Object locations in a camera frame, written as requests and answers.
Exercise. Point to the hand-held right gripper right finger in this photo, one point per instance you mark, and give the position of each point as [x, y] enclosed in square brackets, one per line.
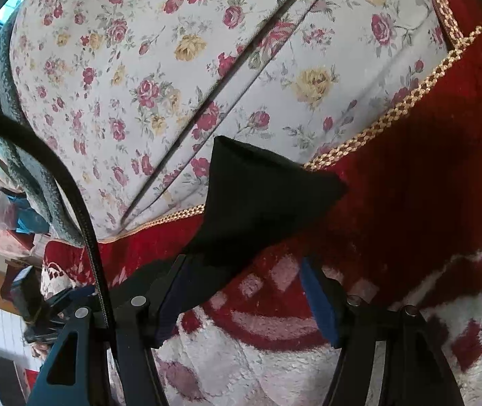
[319, 302]

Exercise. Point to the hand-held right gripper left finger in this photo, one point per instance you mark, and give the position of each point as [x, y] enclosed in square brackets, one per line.
[169, 304]

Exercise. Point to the black pants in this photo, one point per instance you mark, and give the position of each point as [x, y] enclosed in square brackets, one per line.
[258, 194]

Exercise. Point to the red and white plush blanket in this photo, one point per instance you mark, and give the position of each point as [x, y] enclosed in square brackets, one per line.
[414, 203]

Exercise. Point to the black box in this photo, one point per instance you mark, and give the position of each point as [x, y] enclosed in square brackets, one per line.
[23, 294]

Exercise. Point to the blue cloth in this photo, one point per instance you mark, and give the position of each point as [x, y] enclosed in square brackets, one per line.
[32, 220]

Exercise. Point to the grey-green fleece garment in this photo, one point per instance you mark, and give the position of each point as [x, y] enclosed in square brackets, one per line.
[29, 169]

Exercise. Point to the floral quilt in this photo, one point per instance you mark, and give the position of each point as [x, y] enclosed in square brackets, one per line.
[139, 93]

